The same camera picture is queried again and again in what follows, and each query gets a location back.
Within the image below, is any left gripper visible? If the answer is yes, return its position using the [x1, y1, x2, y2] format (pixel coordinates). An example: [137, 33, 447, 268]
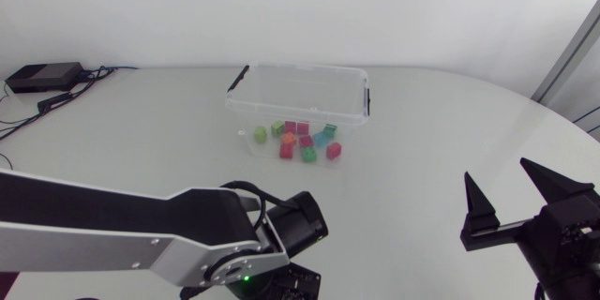
[262, 262, 323, 300]

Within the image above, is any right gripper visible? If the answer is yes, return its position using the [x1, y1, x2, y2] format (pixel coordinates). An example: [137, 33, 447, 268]
[459, 157, 600, 300]

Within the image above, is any clear plastic container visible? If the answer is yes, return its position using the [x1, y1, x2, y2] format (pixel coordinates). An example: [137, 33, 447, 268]
[225, 62, 372, 170]

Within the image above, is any black power brick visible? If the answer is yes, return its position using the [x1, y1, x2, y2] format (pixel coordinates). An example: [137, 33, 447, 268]
[5, 61, 85, 95]

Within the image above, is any blue cable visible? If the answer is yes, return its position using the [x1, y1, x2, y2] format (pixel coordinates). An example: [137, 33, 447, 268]
[82, 65, 140, 79]

